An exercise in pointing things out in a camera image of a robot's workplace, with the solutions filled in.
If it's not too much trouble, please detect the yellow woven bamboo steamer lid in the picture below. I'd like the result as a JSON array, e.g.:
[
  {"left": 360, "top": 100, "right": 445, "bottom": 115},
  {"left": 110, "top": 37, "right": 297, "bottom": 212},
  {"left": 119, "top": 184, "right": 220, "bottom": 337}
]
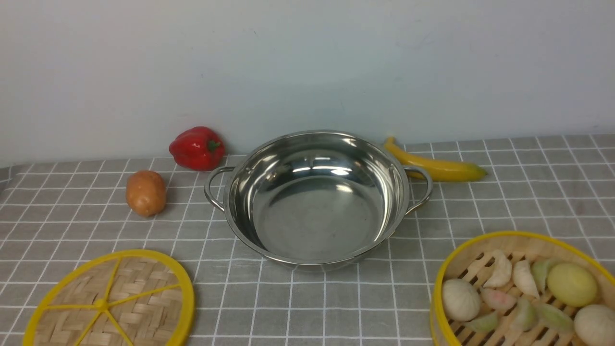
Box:
[{"left": 23, "top": 249, "right": 196, "bottom": 346}]

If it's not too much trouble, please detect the yellow rimmed bamboo steamer basket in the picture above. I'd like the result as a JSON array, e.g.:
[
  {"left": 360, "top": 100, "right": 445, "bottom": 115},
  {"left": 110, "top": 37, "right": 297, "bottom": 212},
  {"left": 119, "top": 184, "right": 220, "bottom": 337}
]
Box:
[{"left": 430, "top": 231, "right": 615, "bottom": 346}]

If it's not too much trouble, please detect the stainless steel pot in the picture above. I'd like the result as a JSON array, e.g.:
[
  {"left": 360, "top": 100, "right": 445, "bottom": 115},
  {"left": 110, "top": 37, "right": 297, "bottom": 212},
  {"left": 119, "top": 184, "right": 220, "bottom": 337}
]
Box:
[{"left": 204, "top": 130, "right": 433, "bottom": 272}]

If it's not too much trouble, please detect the red bell pepper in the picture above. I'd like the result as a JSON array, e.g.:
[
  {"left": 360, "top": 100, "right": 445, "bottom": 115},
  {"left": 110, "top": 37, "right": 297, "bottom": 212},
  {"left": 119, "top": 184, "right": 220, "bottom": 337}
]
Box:
[{"left": 169, "top": 126, "right": 226, "bottom": 172}]

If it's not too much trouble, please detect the yellow banana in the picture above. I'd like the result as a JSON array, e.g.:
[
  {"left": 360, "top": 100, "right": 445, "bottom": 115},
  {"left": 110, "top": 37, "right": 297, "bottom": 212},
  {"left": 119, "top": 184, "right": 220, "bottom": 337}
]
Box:
[{"left": 383, "top": 136, "right": 488, "bottom": 182}]

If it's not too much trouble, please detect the brown potato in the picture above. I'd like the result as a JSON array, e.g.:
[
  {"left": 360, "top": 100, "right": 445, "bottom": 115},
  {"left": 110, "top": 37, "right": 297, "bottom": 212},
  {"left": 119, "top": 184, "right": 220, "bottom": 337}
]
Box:
[{"left": 125, "top": 170, "right": 167, "bottom": 218}]

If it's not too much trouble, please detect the white round bun left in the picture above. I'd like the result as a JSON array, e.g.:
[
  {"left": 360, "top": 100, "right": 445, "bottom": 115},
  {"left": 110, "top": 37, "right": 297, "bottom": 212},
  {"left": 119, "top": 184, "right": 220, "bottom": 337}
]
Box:
[{"left": 442, "top": 279, "right": 481, "bottom": 322}]

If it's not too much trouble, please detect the white round bun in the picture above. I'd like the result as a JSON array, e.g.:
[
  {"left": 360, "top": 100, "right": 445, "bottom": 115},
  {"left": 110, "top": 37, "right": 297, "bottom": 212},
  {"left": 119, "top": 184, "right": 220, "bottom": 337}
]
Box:
[
  {"left": 442, "top": 279, "right": 481, "bottom": 322},
  {"left": 574, "top": 304, "right": 615, "bottom": 346}
]

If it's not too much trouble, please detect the white dumpling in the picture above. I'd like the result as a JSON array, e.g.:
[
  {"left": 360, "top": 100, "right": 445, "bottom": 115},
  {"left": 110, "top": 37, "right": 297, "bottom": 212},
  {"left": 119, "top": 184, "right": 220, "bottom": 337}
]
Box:
[
  {"left": 512, "top": 259, "right": 540, "bottom": 298},
  {"left": 483, "top": 249, "right": 512, "bottom": 288}
]

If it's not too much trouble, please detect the pink dumpling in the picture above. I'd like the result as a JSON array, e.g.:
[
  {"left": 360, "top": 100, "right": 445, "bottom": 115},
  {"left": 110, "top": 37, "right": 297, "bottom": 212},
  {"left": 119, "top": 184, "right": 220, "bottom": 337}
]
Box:
[{"left": 480, "top": 288, "right": 517, "bottom": 311}]

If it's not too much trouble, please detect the green dumpling lower left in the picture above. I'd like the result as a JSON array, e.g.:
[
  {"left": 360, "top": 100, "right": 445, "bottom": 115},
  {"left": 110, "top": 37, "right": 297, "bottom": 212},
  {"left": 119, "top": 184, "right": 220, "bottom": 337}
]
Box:
[{"left": 463, "top": 311, "right": 499, "bottom": 334}]

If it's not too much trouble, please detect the green dumpling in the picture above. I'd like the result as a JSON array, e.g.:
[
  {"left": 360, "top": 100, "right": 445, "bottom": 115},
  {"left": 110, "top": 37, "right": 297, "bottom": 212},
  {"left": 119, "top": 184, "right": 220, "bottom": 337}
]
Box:
[
  {"left": 463, "top": 311, "right": 499, "bottom": 334},
  {"left": 510, "top": 297, "right": 538, "bottom": 332},
  {"left": 533, "top": 302, "right": 574, "bottom": 334},
  {"left": 530, "top": 258, "right": 560, "bottom": 293}
]

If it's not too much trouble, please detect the grey checkered tablecloth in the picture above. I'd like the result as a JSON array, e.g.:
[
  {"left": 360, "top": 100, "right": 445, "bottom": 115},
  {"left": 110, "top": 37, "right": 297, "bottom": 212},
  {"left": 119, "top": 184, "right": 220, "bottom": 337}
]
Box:
[{"left": 0, "top": 134, "right": 615, "bottom": 346}]

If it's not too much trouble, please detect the green dumpling middle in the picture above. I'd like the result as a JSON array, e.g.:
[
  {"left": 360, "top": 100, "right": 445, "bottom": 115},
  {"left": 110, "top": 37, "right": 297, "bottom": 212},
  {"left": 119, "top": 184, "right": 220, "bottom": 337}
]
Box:
[{"left": 510, "top": 297, "right": 538, "bottom": 332}]

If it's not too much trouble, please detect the green dumpling right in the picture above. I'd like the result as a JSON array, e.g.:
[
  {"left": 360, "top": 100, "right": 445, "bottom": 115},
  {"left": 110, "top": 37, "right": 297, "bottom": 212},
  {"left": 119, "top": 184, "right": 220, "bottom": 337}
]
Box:
[{"left": 533, "top": 302, "right": 574, "bottom": 334}]

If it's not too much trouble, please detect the yellow-green round bun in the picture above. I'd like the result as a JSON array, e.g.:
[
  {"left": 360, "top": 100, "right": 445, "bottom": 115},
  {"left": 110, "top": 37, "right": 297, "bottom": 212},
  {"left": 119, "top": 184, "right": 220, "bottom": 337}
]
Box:
[{"left": 546, "top": 262, "right": 598, "bottom": 308}]

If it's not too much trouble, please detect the white round bun right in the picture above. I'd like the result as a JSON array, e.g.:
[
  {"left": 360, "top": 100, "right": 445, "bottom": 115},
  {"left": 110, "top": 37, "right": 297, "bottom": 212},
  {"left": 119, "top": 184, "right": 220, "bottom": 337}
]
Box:
[{"left": 574, "top": 304, "right": 615, "bottom": 346}]

